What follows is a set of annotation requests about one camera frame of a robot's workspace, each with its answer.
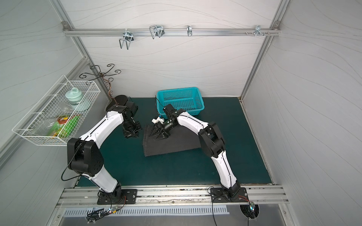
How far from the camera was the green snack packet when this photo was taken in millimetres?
584

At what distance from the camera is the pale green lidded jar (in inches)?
26.3

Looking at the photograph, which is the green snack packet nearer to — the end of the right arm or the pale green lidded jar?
the pale green lidded jar

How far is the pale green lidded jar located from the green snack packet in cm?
5

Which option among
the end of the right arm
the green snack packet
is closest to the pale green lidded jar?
the green snack packet
